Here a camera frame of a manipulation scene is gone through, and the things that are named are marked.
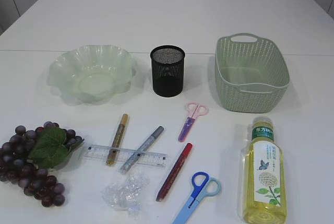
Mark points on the clear plastic sheet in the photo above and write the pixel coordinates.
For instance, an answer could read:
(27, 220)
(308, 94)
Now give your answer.
(127, 194)

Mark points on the yellow tea drink bottle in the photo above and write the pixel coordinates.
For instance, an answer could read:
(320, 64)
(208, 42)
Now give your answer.
(263, 194)

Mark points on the purple artificial grape bunch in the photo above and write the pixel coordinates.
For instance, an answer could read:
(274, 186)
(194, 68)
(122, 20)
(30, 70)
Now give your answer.
(29, 156)

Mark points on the black mesh pen holder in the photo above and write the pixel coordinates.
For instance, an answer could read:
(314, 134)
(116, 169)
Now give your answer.
(167, 65)

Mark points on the silver blue marker pen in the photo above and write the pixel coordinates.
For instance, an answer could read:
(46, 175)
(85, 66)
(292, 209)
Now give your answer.
(144, 147)

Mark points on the gold marker pen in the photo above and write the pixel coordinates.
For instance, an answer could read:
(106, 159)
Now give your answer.
(117, 140)

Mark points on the green wavy plastic plate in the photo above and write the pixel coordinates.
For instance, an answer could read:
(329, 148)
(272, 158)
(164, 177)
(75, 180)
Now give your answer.
(92, 73)

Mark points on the green woven plastic basket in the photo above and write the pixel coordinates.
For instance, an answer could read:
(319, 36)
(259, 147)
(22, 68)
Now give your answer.
(250, 77)

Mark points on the red marker pen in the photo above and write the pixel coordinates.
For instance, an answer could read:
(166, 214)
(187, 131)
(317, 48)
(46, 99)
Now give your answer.
(164, 190)

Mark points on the clear plastic ruler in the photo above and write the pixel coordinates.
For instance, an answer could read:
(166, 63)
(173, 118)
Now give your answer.
(98, 152)

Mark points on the small pink purple scissors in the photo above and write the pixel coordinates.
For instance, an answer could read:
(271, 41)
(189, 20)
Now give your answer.
(194, 110)

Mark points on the blue handled scissors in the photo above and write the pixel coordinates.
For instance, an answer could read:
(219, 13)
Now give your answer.
(198, 194)

